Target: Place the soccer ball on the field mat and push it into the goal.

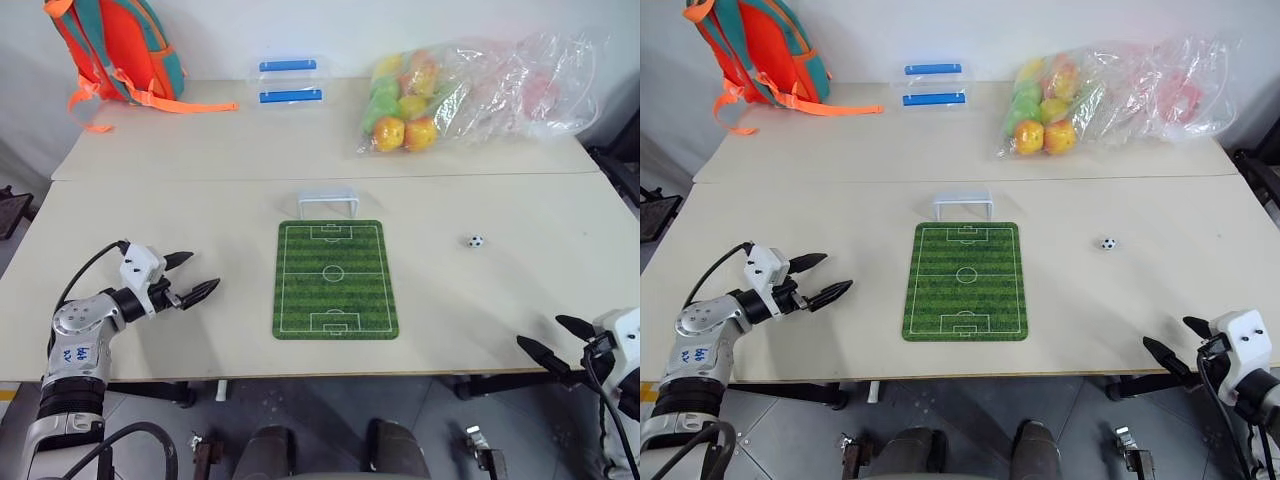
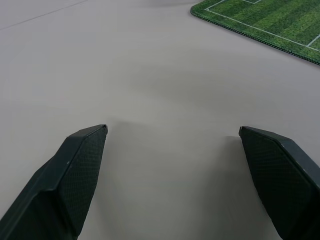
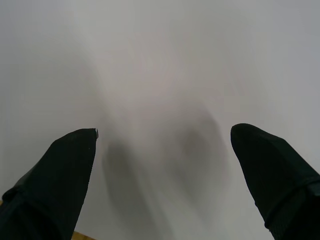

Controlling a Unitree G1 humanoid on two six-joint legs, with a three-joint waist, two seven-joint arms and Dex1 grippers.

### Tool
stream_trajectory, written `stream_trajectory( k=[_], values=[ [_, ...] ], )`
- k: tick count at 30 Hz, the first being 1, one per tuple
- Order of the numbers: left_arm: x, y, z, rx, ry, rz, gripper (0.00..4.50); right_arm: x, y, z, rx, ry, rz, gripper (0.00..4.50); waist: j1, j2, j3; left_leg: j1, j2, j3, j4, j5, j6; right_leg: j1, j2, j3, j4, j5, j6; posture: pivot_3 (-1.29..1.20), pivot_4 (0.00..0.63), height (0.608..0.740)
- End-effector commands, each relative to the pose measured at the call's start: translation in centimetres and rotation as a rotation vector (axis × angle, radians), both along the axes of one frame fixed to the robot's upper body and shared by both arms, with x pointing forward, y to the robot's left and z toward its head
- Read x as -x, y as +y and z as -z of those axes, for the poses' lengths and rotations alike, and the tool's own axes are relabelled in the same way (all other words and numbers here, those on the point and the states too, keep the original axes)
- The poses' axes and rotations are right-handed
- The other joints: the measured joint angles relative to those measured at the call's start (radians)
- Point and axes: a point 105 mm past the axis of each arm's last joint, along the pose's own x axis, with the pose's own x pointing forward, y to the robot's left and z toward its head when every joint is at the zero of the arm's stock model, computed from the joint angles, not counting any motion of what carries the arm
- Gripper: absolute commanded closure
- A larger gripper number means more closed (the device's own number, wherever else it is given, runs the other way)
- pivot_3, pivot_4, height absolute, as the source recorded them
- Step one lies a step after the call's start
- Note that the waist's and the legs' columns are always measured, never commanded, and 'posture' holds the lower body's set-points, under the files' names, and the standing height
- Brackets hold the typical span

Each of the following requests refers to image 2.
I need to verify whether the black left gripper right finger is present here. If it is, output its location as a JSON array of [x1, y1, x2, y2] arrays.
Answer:
[[238, 125, 320, 240]]

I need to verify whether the green soccer field mat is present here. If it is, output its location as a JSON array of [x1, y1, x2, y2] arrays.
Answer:
[[190, 0, 320, 66]]

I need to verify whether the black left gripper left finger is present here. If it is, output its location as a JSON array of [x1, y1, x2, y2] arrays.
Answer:
[[0, 124, 109, 240]]

